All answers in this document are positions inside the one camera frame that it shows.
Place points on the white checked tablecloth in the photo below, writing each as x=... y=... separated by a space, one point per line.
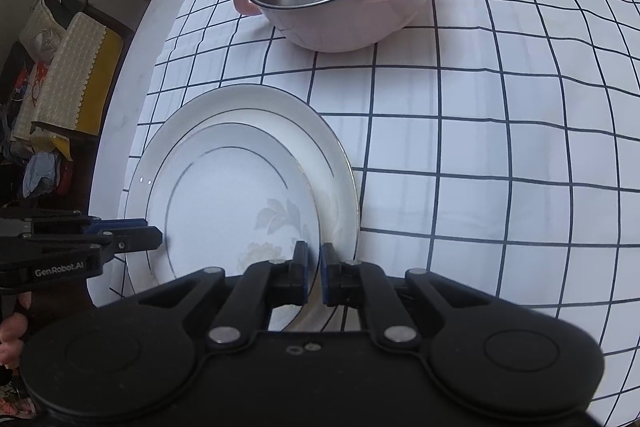
x=475 y=132

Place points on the person's left hand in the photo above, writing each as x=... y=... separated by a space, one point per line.
x=12 y=329

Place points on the white plate with silver rings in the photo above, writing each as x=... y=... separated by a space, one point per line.
x=225 y=187

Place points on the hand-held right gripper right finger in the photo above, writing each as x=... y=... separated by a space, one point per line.
x=325 y=277

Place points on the white woven bag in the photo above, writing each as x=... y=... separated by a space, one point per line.
x=42 y=24

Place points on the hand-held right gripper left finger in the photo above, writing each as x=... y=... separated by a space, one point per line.
x=302 y=274

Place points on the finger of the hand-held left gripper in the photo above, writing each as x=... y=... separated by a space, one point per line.
x=142 y=239
x=120 y=226

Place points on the floral patterned cloth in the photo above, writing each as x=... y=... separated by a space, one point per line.
x=12 y=402

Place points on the blue cloth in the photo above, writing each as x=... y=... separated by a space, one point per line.
x=42 y=174

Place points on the yellow cushioned chair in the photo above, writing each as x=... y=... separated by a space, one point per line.
x=75 y=72

